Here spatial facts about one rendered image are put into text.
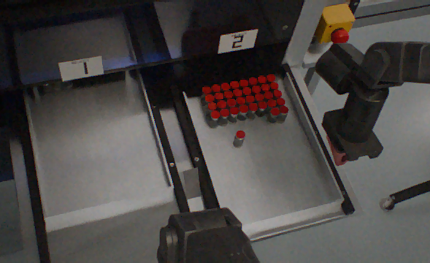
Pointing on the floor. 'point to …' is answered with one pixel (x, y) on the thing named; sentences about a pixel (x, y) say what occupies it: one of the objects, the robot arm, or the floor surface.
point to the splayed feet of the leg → (415, 191)
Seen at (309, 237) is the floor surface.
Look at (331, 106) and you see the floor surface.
